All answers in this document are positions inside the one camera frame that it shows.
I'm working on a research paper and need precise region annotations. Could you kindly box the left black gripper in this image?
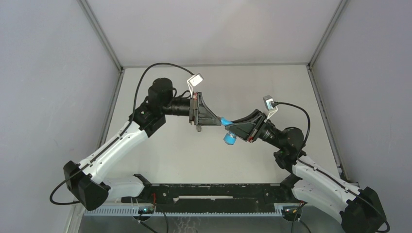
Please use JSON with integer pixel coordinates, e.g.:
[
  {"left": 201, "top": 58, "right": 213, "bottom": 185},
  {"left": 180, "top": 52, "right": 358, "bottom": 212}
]
[{"left": 161, "top": 92, "right": 221, "bottom": 126}]

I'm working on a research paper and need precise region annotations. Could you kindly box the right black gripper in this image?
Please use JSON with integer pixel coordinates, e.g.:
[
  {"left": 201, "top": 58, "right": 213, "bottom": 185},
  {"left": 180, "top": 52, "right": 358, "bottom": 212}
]
[{"left": 224, "top": 109, "right": 284, "bottom": 150}]

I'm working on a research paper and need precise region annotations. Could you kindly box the blue plastic water faucet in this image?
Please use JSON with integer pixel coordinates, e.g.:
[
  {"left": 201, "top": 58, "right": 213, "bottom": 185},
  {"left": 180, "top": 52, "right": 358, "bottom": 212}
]
[{"left": 220, "top": 117, "right": 237, "bottom": 146}]

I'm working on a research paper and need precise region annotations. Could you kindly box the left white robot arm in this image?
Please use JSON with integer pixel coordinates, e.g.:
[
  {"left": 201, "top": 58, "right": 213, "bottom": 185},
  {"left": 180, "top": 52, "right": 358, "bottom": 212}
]
[{"left": 63, "top": 74, "right": 222, "bottom": 211}]

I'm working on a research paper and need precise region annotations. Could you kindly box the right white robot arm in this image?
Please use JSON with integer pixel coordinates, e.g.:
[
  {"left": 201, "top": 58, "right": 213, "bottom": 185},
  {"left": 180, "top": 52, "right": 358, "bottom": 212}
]
[{"left": 221, "top": 110, "right": 388, "bottom": 233}]

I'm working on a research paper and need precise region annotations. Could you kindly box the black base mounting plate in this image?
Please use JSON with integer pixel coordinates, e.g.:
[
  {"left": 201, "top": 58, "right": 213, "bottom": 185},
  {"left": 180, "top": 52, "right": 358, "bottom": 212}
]
[{"left": 121, "top": 174, "right": 299, "bottom": 213}]

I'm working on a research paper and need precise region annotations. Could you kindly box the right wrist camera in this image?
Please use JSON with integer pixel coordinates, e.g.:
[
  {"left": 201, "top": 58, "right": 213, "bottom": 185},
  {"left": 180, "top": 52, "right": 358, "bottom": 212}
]
[{"left": 263, "top": 95, "right": 278, "bottom": 120}]

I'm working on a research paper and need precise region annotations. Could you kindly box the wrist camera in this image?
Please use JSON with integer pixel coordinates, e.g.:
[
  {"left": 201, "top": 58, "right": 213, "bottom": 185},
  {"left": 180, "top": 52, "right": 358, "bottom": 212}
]
[
  {"left": 263, "top": 95, "right": 278, "bottom": 120},
  {"left": 187, "top": 73, "right": 204, "bottom": 98}
]

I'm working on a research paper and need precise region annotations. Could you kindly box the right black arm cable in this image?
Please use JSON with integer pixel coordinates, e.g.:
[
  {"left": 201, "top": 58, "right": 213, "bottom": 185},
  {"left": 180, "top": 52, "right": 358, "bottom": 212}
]
[{"left": 272, "top": 101, "right": 391, "bottom": 233}]

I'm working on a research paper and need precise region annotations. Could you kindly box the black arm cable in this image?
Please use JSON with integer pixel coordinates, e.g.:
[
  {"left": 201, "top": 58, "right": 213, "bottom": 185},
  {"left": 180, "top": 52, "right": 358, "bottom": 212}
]
[
  {"left": 49, "top": 63, "right": 195, "bottom": 206},
  {"left": 272, "top": 101, "right": 391, "bottom": 233}
]

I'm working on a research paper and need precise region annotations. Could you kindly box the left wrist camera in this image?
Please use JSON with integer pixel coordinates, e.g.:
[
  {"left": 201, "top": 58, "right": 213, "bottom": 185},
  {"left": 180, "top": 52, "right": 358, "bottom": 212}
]
[{"left": 187, "top": 73, "right": 204, "bottom": 98}]

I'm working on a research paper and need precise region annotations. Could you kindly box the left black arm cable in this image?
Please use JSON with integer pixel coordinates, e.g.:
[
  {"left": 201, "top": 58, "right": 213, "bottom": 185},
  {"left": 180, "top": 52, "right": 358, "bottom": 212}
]
[{"left": 49, "top": 63, "right": 195, "bottom": 206}]

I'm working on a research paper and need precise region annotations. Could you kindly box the white slotted cable duct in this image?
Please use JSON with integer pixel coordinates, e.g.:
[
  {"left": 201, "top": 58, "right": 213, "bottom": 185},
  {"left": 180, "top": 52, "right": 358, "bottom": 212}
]
[{"left": 84, "top": 205, "right": 284, "bottom": 216}]

